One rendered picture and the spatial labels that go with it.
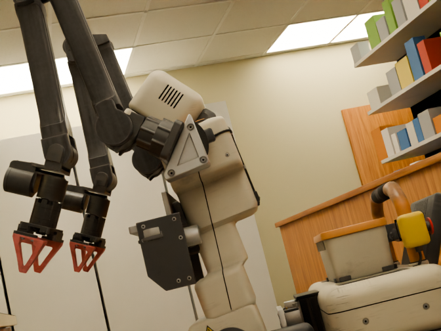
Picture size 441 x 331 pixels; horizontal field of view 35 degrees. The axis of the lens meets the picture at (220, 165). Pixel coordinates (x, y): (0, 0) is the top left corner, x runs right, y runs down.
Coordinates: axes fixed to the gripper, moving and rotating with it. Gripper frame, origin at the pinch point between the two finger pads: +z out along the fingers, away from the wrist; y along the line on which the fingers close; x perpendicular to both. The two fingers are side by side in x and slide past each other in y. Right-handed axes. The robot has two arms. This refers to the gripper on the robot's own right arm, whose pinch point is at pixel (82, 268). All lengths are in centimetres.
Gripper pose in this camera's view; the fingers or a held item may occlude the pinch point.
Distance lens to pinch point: 194.1
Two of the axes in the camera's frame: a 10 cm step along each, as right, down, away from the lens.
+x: 9.7, 2.2, -0.8
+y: -0.5, -1.5, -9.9
